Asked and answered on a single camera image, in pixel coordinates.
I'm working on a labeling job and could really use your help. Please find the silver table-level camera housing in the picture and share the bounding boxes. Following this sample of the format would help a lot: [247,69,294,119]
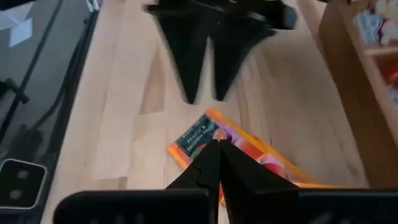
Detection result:
[0,157,48,210]

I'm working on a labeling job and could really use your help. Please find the wooden compartment tea box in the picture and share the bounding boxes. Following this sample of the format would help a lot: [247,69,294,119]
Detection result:
[317,0,398,190]

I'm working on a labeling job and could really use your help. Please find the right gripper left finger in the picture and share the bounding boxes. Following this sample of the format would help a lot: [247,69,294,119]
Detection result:
[165,139,221,224]

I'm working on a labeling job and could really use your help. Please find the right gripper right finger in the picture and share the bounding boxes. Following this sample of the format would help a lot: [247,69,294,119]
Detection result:
[219,139,300,224]

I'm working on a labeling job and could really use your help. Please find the red green snack packet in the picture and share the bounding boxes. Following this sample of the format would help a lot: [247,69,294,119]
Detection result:
[167,108,343,206]

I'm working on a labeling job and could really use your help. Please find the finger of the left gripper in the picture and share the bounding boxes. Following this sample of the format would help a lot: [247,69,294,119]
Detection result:
[145,2,210,105]
[210,12,278,102]

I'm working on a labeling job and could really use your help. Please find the red tea packet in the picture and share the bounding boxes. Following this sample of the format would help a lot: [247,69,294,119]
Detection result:
[381,64,398,105]

